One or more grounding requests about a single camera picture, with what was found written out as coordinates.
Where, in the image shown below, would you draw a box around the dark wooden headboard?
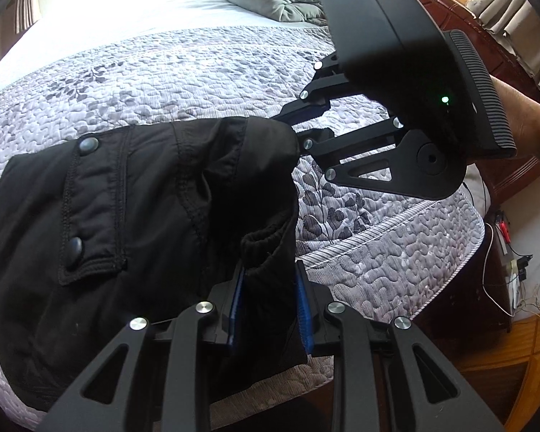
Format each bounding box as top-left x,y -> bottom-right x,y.
419,0 -> 540,205

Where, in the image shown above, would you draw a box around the person's right forearm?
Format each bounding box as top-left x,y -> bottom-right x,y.
492,76 -> 540,162

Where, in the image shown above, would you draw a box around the grey curtain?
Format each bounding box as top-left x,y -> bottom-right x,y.
14,0 -> 41,34

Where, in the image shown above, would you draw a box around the right window curtain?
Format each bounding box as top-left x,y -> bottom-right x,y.
465,0 -> 540,89

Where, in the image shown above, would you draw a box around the bedside table with cables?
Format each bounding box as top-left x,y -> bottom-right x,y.
417,208 -> 540,338

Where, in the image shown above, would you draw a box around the black pants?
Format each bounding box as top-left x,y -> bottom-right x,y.
0,117 -> 306,410

